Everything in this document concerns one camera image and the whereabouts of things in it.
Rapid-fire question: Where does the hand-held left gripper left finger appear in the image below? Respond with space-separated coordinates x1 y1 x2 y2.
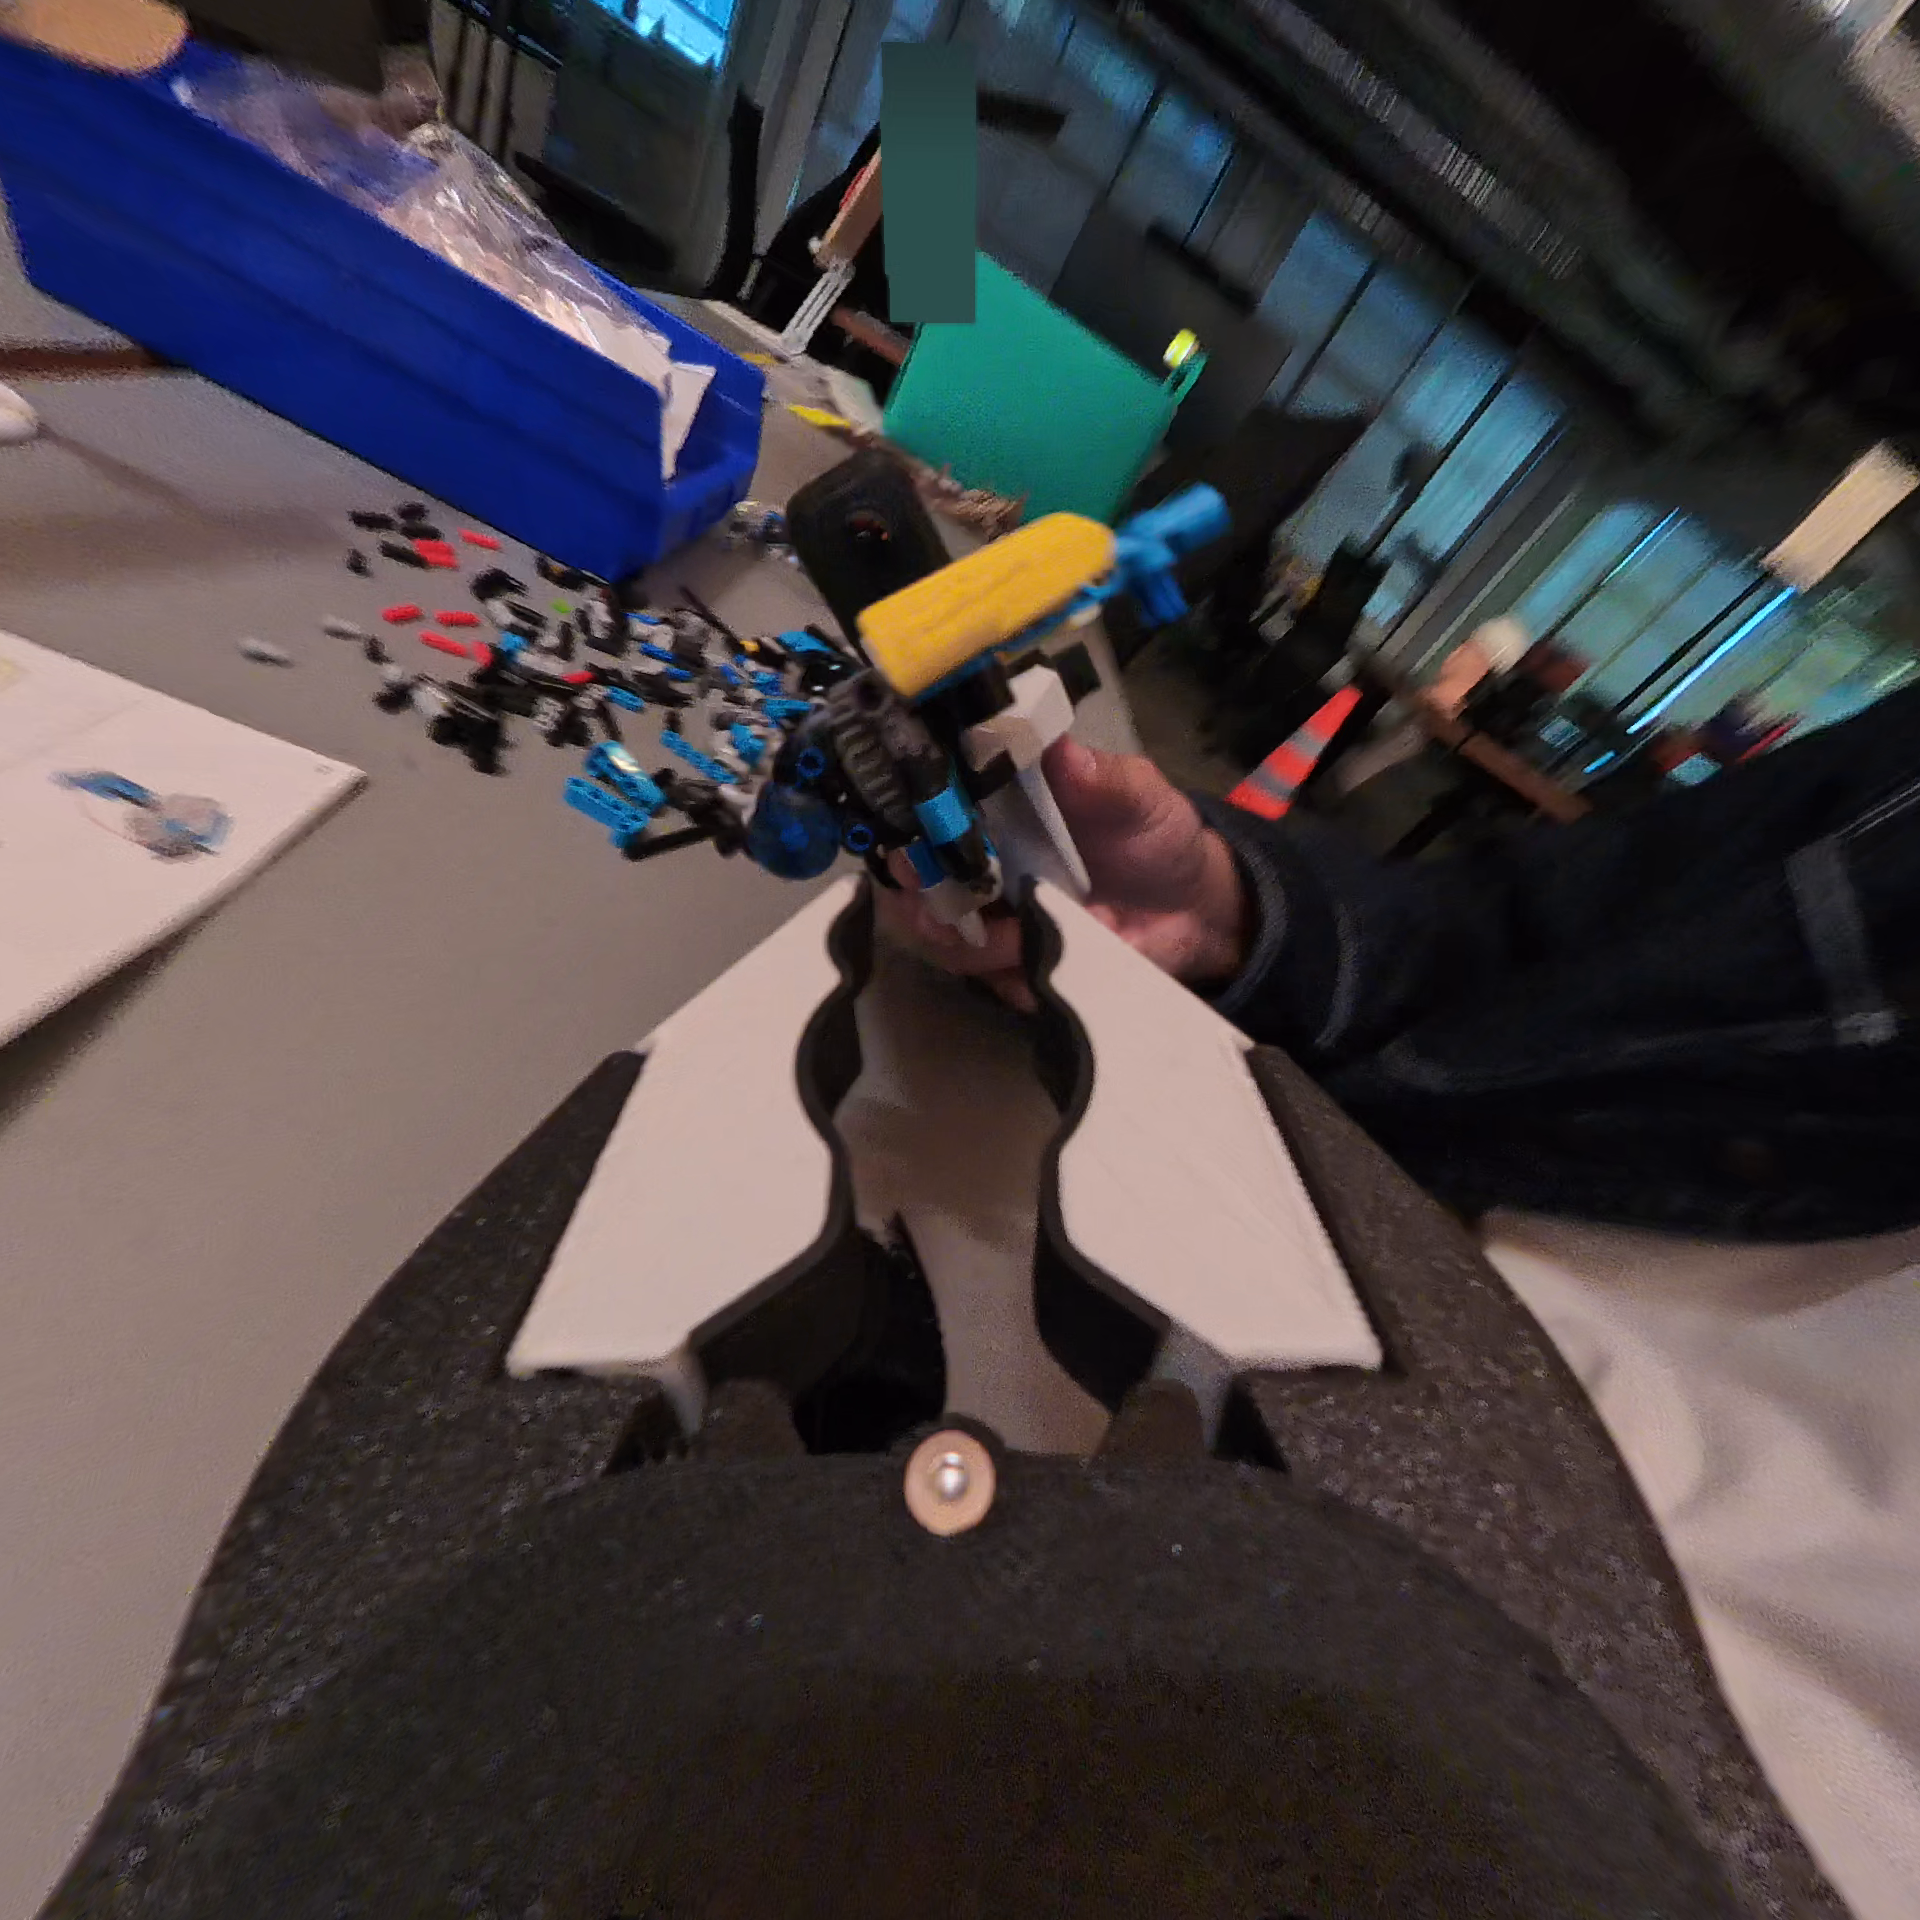
507 880 866 1421

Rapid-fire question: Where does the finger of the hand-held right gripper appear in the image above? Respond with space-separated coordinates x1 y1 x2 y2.
979 694 1097 902
903 870 999 951

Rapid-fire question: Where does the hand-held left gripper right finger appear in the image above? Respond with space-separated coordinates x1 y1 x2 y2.
1025 882 1386 1376

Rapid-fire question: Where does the blue and yellow toy chassis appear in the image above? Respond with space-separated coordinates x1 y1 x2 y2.
854 484 1235 707

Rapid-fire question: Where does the person's right forearm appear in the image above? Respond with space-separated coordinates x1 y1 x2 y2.
1201 719 1920 1247

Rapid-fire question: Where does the grey desk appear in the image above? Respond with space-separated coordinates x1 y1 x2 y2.
0 269 1143 1920

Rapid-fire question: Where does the person's right hand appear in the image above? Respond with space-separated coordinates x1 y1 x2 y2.
1047 743 1252 982

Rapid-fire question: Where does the green plastic bin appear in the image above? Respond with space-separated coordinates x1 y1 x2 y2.
882 252 1210 528

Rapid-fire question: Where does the orange traffic cone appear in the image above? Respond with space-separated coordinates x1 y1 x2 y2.
1228 685 1367 823

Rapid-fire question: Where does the pile of small building pieces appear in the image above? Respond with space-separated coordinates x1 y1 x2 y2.
241 503 873 860

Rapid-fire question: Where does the crumpled clear plastic bag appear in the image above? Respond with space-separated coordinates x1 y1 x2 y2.
172 59 723 466

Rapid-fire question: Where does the blue plastic storage bin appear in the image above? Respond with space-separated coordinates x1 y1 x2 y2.
0 37 769 586

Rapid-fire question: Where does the person's white garment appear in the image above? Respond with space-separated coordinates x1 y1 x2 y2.
1477 1207 1920 1892

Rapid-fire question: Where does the instruction booklet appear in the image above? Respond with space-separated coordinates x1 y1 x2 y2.
0 631 367 1048

